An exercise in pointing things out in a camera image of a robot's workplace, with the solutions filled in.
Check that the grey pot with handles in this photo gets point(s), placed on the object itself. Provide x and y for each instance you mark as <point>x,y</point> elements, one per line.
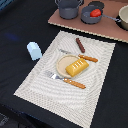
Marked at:
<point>68,9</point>

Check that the round wooden plate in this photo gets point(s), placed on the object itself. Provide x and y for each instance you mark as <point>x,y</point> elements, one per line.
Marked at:
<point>63,62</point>

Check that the brown wooden stick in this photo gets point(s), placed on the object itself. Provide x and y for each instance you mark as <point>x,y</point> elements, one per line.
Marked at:
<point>80,45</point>

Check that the pink wooden board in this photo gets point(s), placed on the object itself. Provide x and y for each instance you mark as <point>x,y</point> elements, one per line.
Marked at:
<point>105,28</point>

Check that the knife with wooden handle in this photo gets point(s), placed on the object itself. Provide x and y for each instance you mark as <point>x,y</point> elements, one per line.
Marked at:
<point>81,56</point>

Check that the red toy tomato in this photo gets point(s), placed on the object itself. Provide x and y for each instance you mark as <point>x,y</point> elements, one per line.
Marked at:
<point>95,13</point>

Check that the grey saucepan with handle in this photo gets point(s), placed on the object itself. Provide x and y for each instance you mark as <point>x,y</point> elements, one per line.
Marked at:
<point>86,15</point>

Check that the fork with wooden handle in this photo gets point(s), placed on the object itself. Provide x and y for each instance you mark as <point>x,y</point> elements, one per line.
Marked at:
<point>66,80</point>

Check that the beige bowl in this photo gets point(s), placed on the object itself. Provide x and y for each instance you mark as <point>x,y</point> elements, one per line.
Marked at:
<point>123,14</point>

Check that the yellow toy bread loaf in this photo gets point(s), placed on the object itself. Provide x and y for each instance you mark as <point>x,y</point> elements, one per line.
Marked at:
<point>76,67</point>

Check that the white woven placemat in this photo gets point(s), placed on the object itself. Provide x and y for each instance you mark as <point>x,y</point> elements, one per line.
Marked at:
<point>70,102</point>

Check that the light blue toy carton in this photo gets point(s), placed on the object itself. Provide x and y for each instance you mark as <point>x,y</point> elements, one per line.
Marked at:
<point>34,50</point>

